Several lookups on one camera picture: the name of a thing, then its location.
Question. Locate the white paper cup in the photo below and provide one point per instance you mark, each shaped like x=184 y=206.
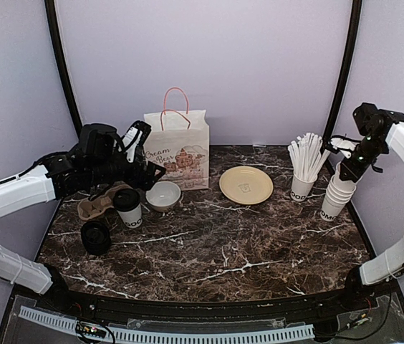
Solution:
x=133 y=218

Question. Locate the grey slotted cable duct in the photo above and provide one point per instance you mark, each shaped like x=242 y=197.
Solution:
x=147 y=331

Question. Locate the black coffee cup lid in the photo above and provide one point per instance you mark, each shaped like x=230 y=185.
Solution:
x=126 y=200

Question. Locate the brown cardboard cup carrier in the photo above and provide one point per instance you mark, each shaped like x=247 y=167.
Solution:
x=90 y=209

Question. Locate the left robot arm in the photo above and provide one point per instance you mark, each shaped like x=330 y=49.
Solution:
x=101 y=156

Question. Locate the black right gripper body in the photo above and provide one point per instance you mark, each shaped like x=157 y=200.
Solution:
x=359 y=169

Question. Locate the cream bear paper bag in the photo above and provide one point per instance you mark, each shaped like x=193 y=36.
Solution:
x=179 y=142

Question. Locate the white ceramic bowl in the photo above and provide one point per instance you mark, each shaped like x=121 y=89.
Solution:
x=163 y=196

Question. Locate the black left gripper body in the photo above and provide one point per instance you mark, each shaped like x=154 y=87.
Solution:
x=137 y=182

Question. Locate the white wrapped straws bundle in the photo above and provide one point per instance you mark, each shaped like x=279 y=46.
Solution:
x=306 y=156

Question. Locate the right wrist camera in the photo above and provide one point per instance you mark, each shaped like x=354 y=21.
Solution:
x=341 y=144

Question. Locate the stack of white paper cups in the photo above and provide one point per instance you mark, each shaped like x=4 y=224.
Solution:
x=338 y=193

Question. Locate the stack of black lids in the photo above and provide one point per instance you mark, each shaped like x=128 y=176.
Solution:
x=95 y=236

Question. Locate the beige round plate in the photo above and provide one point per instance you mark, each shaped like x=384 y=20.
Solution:
x=246 y=185

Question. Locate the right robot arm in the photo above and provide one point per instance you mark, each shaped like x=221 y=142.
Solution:
x=382 y=131

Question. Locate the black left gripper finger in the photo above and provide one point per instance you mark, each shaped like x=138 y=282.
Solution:
x=158 y=170
x=153 y=180

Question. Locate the paper cup holding straws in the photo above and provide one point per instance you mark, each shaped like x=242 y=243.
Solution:
x=301 y=186

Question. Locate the black table front rail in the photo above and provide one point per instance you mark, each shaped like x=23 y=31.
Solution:
x=320 y=309

